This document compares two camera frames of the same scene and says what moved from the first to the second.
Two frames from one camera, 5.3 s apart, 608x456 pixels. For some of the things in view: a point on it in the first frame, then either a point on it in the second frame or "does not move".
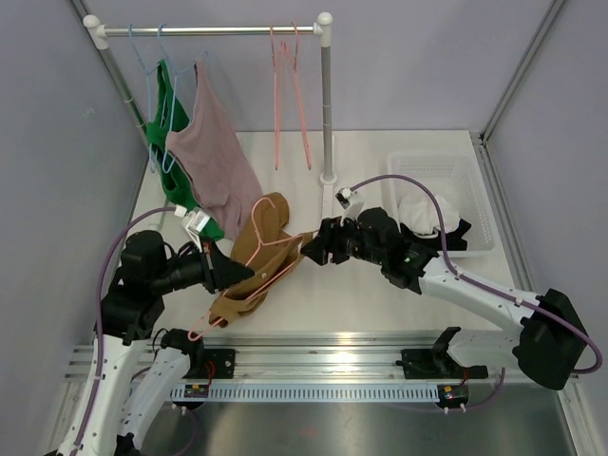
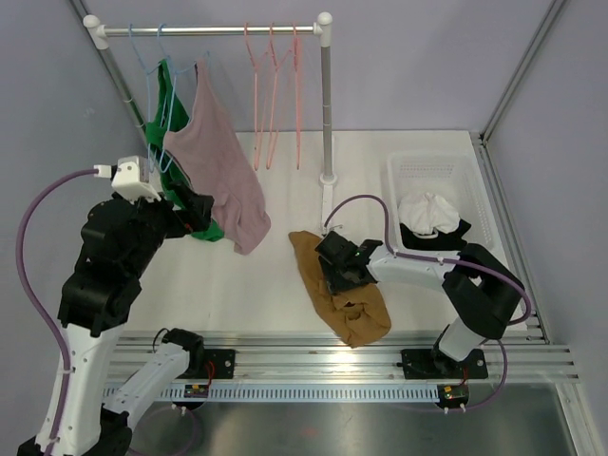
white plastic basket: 457,178 does not move
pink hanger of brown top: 258,246 → 256,66
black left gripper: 220,271 → 199,218
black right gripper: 317,249 → 334,282
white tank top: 417,212 does not move
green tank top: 168,118 does not move
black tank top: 453,237 does not move
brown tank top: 271,250 → 360,316
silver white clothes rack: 97,37 does not move
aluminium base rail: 298,359 does not move
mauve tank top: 224,175 does not move
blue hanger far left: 148,72 does not move
